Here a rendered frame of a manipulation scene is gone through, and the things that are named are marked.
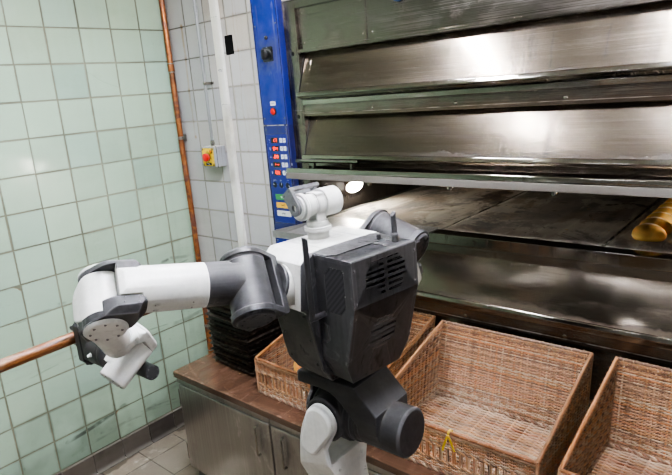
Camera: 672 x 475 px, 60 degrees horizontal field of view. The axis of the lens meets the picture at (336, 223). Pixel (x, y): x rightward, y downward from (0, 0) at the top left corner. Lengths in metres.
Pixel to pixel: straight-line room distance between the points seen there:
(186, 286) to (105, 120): 1.92
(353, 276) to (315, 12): 1.51
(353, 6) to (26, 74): 1.41
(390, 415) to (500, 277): 0.92
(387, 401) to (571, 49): 1.15
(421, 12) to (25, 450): 2.49
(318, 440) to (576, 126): 1.18
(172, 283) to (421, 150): 1.25
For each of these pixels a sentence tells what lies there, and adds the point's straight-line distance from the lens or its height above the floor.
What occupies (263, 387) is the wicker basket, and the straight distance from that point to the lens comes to 2.39.
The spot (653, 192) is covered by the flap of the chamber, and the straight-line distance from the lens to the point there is 1.73.
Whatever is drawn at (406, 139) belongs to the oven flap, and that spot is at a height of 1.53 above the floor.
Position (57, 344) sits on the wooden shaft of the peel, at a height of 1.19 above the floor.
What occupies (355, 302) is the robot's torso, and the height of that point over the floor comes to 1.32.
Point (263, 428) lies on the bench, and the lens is 2.36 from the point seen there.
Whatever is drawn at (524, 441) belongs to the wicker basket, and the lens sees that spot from 2.07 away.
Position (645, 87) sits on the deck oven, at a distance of 1.86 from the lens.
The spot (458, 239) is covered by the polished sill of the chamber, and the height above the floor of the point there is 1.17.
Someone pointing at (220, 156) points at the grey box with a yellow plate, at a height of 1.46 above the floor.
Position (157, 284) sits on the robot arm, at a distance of 1.12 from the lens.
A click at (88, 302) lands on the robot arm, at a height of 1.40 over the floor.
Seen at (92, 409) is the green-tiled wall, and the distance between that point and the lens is 3.17.
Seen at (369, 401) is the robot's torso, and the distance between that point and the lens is 1.34.
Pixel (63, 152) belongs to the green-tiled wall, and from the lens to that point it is 2.88.
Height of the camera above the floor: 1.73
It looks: 13 degrees down
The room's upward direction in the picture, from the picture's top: 5 degrees counter-clockwise
